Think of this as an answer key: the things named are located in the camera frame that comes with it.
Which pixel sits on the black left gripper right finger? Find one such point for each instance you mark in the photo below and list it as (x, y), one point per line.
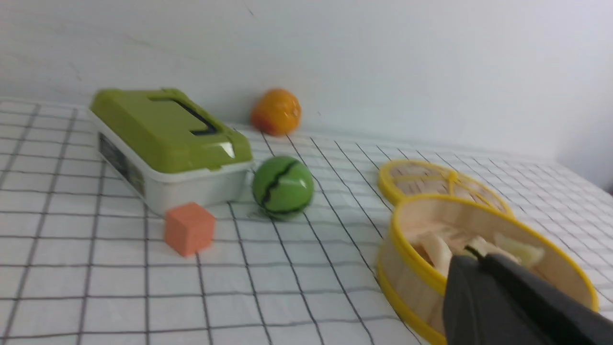
(560, 317)

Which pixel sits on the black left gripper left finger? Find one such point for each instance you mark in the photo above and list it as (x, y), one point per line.
(478, 310)

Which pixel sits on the white dumpling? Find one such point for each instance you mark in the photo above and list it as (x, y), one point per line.
(438, 252)

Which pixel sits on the bamboo steamer tray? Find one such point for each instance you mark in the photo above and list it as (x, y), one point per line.
(416, 289)

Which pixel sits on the bamboo steamer lid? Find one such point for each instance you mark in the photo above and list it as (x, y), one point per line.
(402, 179)

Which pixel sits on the green toy watermelon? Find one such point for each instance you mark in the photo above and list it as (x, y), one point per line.
(282, 187)

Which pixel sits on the orange toy fruit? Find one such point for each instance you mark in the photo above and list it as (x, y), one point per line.
(277, 113)

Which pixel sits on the orange foam cube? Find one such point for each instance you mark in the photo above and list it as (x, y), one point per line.
(189, 229)

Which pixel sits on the green lidded white box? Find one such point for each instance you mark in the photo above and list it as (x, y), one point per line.
(167, 149)

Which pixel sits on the white grid tablecloth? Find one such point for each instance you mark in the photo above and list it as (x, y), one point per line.
(83, 261)

